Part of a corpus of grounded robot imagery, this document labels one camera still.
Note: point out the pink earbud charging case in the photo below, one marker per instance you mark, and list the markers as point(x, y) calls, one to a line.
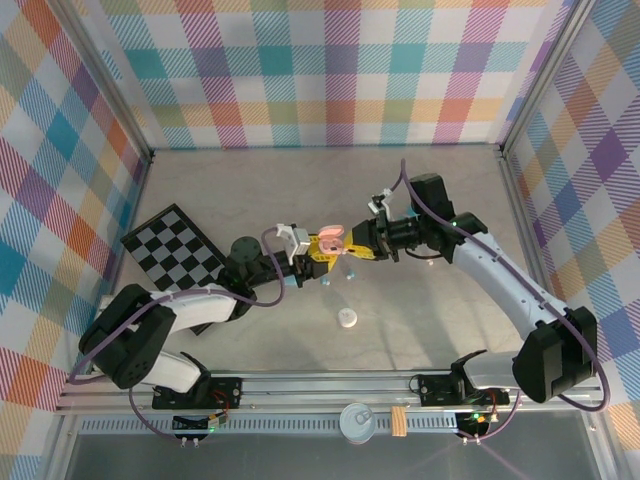
point(331, 233)

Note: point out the white round cap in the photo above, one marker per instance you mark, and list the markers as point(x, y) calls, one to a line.
point(347, 318)

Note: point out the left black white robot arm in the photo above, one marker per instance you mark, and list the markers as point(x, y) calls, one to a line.
point(125, 350)

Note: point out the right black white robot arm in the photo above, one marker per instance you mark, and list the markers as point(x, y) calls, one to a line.
point(510, 280)

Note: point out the black grey folding chessboard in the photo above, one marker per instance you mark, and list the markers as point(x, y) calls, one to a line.
point(165, 240)

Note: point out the small controller circuit board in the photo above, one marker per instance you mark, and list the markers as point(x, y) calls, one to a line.
point(212, 422)
point(477, 417)

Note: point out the silver tin can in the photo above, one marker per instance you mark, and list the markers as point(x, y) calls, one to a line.
point(357, 422)

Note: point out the small cork block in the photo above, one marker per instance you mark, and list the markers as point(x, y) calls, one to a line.
point(398, 422)

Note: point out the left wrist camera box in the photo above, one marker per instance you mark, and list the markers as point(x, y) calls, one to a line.
point(300, 240)

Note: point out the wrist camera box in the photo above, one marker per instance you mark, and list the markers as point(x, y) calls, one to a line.
point(300, 240)
point(376, 205)

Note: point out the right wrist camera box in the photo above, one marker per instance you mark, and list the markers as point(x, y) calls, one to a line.
point(376, 205)

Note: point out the aluminium side rail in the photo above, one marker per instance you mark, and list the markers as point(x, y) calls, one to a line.
point(516, 200)
point(136, 200)

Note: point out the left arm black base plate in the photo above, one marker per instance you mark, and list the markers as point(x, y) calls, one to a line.
point(225, 387)

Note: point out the wide aluminium mounting rail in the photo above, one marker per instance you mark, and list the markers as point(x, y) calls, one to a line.
point(325, 390)

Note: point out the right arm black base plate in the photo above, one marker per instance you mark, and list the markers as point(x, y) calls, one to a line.
point(435, 387)

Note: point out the aluminium corner post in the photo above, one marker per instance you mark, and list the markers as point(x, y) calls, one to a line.
point(110, 75)
point(543, 75)

